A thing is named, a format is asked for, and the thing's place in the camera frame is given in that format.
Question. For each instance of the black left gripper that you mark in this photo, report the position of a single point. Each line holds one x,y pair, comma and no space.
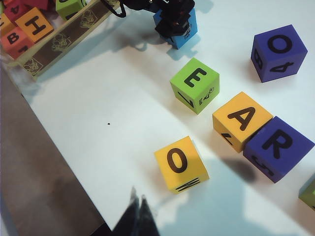
157,5

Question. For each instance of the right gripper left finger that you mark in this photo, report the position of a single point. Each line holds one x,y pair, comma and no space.
129,221

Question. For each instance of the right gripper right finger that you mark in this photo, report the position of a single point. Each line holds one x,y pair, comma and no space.
147,223

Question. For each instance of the blue letter block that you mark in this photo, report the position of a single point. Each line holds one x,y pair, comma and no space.
189,40

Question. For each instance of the green block letter E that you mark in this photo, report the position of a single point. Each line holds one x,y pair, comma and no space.
179,81

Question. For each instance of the yellow block 7 and E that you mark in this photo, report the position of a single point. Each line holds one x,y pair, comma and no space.
221,120

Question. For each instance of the purple block with 5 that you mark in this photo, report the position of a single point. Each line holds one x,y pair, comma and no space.
258,147

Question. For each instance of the green block letter N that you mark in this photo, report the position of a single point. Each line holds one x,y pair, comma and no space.
308,194

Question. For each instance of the green letter block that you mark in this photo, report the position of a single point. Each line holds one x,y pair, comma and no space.
71,9

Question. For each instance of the dark red letter block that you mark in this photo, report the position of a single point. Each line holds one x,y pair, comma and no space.
39,5

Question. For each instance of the yellow letter block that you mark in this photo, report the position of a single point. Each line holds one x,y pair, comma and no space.
5,24

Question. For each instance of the yellow whale picture block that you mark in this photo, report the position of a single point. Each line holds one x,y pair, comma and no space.
162,159

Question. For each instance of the purple block with O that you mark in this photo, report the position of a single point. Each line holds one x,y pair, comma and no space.
295,61

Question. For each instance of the yellow block with H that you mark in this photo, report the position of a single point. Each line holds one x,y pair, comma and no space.
37,13

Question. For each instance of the red block with B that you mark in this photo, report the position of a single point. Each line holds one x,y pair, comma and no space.
24,40

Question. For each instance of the red block with 4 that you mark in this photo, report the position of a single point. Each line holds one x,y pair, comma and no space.
12,14

